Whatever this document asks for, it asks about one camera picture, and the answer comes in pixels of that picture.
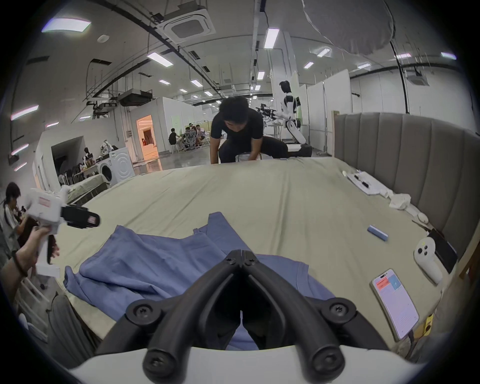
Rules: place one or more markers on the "blue shirt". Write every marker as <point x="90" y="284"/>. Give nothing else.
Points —
<point x="150" y="258"/>

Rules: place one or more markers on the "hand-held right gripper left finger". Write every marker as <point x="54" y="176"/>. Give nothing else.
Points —
<point x="180" y="318"/>

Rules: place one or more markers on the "white humanoid robot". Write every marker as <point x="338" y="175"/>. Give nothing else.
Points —
<point x="289" y="108"/>

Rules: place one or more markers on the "person's left hand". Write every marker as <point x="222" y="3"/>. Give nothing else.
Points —
<point x="32" y="249"/>

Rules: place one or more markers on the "smartphone with lit screen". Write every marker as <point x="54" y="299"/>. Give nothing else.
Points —
<point x="395" y="303"/>

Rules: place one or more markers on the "bed with beige sheet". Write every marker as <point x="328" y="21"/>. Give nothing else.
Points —
<point x="281" y="195"/>

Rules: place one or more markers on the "white hand controller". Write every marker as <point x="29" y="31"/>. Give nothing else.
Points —
<point x="427" y="258"/>

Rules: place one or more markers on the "white crumpled cloth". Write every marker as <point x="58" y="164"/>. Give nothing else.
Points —
<point x="399" y="200"/>

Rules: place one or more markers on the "grey padded headboard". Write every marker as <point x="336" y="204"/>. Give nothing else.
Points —
<point x="412" y="150"/>

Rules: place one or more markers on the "person's left forearm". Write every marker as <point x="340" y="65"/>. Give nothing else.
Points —
<point x="11" y="277"/>

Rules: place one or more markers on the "black tablet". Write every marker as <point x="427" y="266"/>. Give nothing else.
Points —
<point x="444" y="251"/>

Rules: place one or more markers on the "small bed with pale sheet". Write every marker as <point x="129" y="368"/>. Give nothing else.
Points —
<point x="88" y="189"/>

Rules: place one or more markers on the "group of people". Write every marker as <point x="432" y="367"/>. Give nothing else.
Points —
<point x="189" y="137"/>

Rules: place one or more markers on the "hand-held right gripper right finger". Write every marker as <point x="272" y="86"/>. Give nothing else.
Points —
<point x="300" y="318"/>

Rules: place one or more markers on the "white washing machine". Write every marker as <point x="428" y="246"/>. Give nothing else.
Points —
<point x="118" y="165"/>

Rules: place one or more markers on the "white paper sheet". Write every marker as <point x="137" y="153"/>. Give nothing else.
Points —
<point x="363" y="182"/>

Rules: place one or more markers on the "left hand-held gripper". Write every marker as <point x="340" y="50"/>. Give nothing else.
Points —
<point x="43" y="210"/>

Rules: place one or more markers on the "person's legs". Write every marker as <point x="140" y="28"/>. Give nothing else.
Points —
<point x="69" y="326"/>

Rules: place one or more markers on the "small blue box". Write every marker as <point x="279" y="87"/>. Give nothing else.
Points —
<point x="377" y="233"/>

